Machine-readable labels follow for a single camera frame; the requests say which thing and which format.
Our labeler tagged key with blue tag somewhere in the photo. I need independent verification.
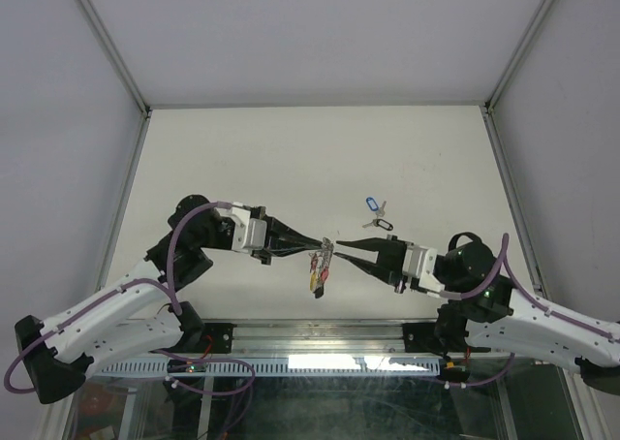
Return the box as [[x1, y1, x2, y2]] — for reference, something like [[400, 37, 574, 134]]
[[365, 197, 387, 218]]

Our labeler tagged large keyring with yellow grip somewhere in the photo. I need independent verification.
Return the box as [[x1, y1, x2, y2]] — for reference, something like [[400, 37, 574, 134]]
[[309, 237, 334, 299]]

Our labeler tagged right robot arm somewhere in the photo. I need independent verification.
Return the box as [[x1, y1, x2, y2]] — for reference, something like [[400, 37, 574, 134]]
[[337, 232, 619, 395]]

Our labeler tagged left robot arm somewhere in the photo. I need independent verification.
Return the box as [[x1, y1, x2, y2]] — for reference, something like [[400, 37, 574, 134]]
[[4, 194, 323, 404]]

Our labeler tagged key with black tag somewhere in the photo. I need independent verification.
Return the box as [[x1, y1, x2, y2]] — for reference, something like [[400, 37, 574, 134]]
[[363, 218, 393, 232]]

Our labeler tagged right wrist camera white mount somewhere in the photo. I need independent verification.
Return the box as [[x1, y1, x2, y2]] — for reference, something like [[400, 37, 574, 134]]
[[402, 244, 445, 299]]

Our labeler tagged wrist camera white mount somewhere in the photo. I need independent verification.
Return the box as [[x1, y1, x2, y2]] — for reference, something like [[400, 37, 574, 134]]
[[227, 203, 267, 254], [402, 244, 445, 299]]

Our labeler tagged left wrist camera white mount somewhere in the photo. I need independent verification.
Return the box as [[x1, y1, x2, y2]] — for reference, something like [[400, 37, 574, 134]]
[[227, 203, 267, 254]]

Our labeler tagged aluminium mounting rail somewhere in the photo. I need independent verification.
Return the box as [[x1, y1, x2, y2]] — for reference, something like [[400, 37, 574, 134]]
[[203, 319, 433, 357]]

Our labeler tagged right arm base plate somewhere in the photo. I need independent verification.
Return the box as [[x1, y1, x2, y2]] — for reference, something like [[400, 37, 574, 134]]
[[401, 322, 443, 355]]

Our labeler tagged slotted white cable duct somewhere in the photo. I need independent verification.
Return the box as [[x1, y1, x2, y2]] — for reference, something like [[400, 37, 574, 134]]
[[98, 354, 440, 379]]

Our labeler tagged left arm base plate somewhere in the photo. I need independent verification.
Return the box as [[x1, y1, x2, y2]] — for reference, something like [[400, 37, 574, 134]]
[[200, 322, 236, 355]]

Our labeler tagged left aluminium frame post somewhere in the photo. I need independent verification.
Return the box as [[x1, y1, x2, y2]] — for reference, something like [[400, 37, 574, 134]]
[[75, 0, 151, 118]]

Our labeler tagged aluminium frame post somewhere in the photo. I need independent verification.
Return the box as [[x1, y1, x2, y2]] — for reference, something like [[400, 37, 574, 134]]
[[75, 0, 151, 118], [484, 0, 559, 113]]

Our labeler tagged right aluminium frame post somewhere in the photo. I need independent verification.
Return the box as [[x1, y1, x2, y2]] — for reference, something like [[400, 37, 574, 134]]
[[484, 0, 559, 113]]

